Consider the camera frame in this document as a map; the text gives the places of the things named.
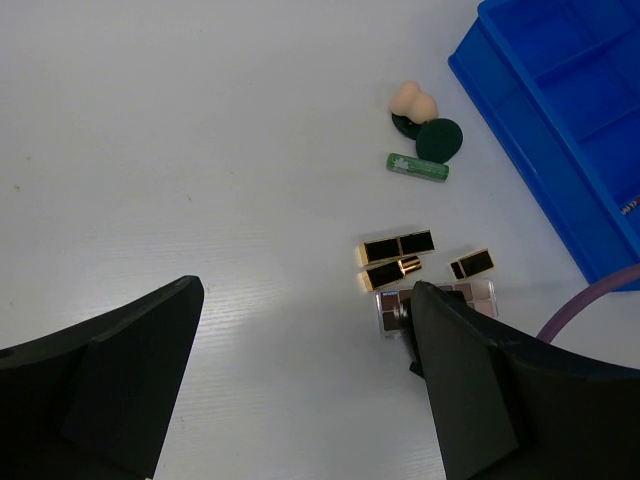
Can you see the blue divided plastic tray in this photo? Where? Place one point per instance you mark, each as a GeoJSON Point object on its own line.
{"type": "Point", "coordinates": [558, 84]}

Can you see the dark green round puff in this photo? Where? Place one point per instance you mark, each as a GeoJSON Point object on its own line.
{"type": "Point", "coordinates": [439, 140]}

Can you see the clear eyeshadow palette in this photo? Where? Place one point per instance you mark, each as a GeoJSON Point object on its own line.
{"type": "Point", "coordinates": [478, 295]}

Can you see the beige makeup sponge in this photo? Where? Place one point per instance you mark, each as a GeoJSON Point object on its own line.
{"type": "Point", "coordinates": [412, 102]}

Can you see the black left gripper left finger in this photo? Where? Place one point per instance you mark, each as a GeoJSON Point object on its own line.
{"type": "Point", "coordinates": [95, 400]}

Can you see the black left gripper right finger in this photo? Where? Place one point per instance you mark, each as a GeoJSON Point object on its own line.
{"type": "Point", "coordinates": [508, 406]}

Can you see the dark green flat puff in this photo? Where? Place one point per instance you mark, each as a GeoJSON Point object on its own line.
{"type": "Point", "coordinates": [406, 126]}

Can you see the long black gold lipstick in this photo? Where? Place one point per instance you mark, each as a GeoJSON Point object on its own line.
{"type": "Point", "coordinates": [397, 247]}

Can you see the black gold lipstick cap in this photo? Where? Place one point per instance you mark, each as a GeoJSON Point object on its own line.
{"type": "Point", "coordinates": [472, 264]}

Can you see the open black gold lipstick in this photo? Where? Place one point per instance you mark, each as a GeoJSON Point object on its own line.
{"type": "Point", "coordinates": [389, 273]}

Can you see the green lip balm tube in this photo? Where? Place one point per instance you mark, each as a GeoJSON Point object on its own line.
{"type": "Point", "coordinates": [417, 168]}

